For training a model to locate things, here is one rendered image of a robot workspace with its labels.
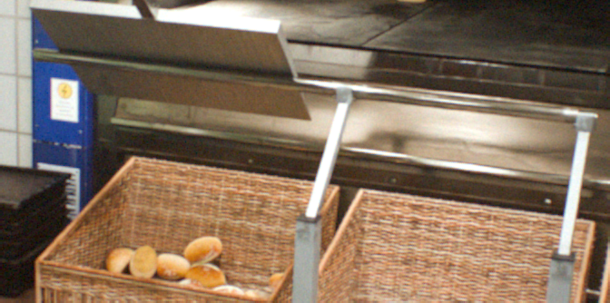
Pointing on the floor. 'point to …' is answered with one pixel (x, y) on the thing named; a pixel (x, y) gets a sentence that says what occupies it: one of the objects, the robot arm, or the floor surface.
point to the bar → (562, 286)
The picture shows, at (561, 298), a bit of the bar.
